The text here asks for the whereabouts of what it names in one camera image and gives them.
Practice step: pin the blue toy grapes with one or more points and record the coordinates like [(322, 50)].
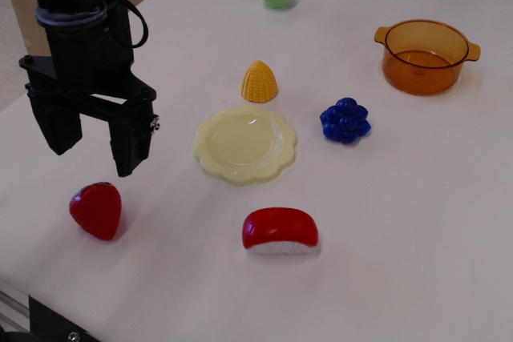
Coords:
[(345, 122)]

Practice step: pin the pale yellow scalloped plate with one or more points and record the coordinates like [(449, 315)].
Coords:
[(245, 145)]

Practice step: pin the aluminium table frame rail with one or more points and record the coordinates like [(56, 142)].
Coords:
[(15, 313)]

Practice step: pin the red toy strawberry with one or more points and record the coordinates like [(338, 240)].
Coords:
[(97, 209)]

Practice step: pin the yellow toy corn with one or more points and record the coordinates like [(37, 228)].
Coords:
[(259, 84)]

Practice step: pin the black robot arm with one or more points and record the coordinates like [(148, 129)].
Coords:
[(88, 72)]

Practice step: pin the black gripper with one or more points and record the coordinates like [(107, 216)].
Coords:
[(88, 72)]

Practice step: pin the orange transparent toy pot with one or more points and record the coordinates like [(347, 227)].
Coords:
[(424, 57)]

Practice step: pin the red and white toy sushi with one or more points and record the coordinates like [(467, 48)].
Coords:
[(280, 230)]

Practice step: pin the black corner bracket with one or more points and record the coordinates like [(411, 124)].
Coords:
[(48, 325)]

